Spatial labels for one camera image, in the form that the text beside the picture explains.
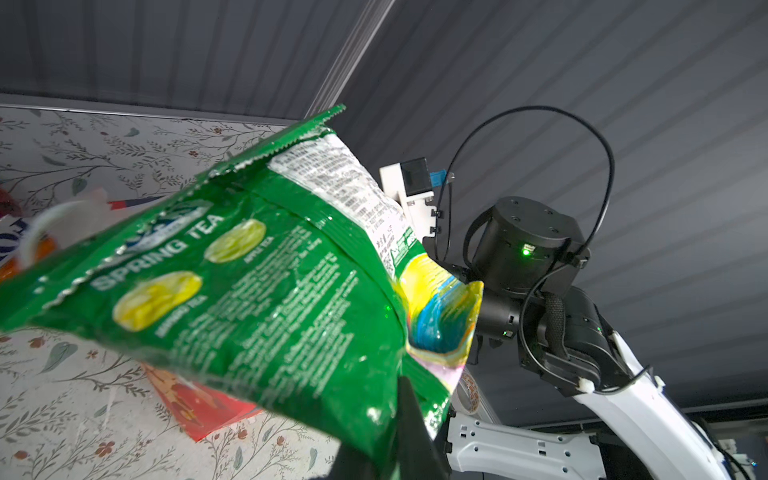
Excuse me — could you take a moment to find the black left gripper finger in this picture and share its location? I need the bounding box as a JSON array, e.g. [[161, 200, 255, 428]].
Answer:
[[335, 376, 450, 480]]

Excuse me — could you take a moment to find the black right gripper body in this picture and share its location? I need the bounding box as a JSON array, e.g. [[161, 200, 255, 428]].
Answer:
[[423, 195, 592, 355]]

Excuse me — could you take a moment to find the red paper gift bag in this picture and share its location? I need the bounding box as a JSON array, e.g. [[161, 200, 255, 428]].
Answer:
[[17, 185, 265, 444]]

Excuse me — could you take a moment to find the green spring tea candy bag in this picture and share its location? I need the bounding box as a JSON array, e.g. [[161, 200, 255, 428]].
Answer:
[[1, 108, 483, 474]]

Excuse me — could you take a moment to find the orange Fox's candy bag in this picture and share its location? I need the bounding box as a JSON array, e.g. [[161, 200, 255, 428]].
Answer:
[[1, 189, 33, 281]]

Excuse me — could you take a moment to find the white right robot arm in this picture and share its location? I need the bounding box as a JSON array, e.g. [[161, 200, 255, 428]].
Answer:
[[442, 197, 748, 479]]

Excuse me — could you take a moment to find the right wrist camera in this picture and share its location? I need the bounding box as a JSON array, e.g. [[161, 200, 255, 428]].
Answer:
[[379, 157, 453, 241]]

